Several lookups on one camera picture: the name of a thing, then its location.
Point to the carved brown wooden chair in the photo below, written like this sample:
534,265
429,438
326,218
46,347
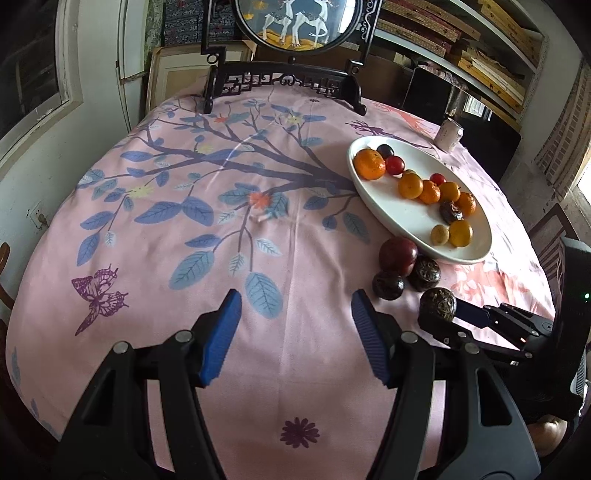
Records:
3,277

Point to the small dark purple plum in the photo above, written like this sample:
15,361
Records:
384,151
388,285

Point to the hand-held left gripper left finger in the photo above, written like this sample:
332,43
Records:
221,339

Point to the white board panel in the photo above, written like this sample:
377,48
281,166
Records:
131,55

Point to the white wall socket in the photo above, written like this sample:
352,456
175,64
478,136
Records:
39,219

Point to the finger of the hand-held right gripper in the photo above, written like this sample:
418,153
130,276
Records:
443,334
473,314

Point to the small green kiwi berry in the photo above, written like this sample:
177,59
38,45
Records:
440,234

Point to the small bumpy mandarin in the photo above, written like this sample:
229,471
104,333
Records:
430,193
467,203

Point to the woven checked curtain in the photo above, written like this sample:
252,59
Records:
563,124

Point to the round deer screen on stand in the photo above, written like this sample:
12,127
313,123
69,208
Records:
295,23

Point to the large bumpy mandarin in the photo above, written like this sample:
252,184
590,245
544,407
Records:
369,164

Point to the dark brown wrinkled fruit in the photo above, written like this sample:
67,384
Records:
450,212
437,302
424,273

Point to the smooth yellow orange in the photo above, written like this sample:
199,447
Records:
410,185
461,233
449,191

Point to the white drink can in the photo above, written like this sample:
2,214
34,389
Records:
449,134

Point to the stack of patterned blue boxes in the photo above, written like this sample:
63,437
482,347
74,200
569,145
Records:
184,18

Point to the stack of woven flat boxes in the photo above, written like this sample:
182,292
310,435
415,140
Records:
489,60

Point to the small red plum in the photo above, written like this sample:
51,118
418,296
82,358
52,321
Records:
395,165
437,178

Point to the large dark red plum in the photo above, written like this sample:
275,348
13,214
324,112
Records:
398,256

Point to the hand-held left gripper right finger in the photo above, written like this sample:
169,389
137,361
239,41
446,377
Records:
369,341

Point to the white framed window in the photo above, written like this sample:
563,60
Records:
27,69

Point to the dark slatted wooden chair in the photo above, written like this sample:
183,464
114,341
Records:
549,240

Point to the pink printed tablecloth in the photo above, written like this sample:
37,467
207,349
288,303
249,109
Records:
184,277

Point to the white oval plate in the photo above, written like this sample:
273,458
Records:
401,214

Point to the beige framed panel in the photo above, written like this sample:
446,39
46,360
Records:
184,69

